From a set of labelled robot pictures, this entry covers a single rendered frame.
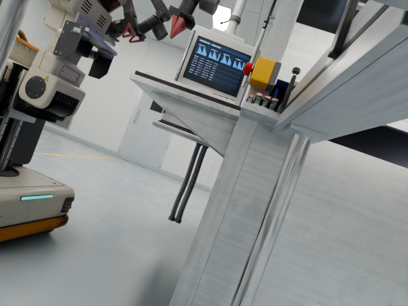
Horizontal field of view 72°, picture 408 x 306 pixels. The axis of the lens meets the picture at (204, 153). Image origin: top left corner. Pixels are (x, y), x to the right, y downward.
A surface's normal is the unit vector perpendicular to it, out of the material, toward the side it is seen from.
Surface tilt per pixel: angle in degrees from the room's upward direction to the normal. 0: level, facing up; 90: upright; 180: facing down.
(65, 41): 90
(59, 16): 90
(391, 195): 90
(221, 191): 90
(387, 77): 180
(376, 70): 180
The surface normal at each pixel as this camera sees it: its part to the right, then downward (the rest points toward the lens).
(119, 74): -0.08, -0.05
